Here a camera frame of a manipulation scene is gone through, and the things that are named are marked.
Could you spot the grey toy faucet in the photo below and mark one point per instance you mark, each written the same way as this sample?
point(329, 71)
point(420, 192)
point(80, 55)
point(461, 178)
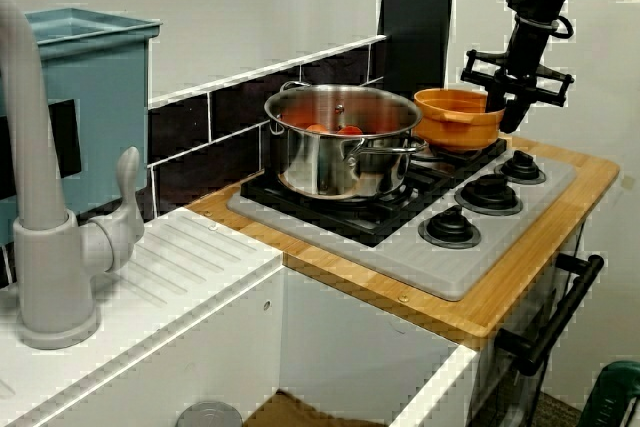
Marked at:
point(50, 272)

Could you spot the grey sink drain disc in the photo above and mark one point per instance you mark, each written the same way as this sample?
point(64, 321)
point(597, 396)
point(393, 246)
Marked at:
point(210, 417)

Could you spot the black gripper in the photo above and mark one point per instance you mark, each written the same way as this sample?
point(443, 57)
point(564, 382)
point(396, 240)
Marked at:
point(525, 57)

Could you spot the grey toy stove panel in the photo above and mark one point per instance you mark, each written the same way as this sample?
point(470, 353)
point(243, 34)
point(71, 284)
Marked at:
point(425, 267)

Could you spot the black oval stove knob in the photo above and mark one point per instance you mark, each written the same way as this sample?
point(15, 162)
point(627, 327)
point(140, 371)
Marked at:
point(487, 192)

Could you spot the white toy sink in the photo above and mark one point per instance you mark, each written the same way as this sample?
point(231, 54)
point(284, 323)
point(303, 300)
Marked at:
point(350, 347)

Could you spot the black burner grate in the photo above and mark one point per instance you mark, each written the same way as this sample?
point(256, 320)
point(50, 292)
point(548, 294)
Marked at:
point(350, 227)
point(495, 148)

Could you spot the brown sink bottom board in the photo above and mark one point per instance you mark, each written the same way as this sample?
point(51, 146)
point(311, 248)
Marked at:
point(310, 412)

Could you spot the dark tile backsplash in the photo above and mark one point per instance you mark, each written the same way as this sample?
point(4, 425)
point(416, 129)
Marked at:
point(180, 132)

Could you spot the orange carrot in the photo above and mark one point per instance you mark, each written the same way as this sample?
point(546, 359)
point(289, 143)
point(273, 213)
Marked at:
point(350, 130)

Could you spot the teal blue box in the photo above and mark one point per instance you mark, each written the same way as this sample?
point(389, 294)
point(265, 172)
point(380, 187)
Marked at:
point(110, 122)

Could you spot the stainless steel pot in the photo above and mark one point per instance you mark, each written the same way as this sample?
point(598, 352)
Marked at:
point(325, 167)

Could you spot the white oven cabinet front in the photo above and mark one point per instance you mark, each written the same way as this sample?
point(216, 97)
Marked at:
point(490, 387)

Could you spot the orange plastic pot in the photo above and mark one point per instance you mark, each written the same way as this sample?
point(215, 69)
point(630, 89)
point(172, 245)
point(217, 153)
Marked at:
point(460, 134)

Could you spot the wooden kitchen counter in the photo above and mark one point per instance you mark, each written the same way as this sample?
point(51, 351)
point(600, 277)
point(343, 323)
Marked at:
point(525, 287)

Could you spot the black round stove knob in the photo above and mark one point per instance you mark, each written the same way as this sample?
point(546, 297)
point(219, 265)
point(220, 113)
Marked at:
point(452, 229)
point(522, 167)

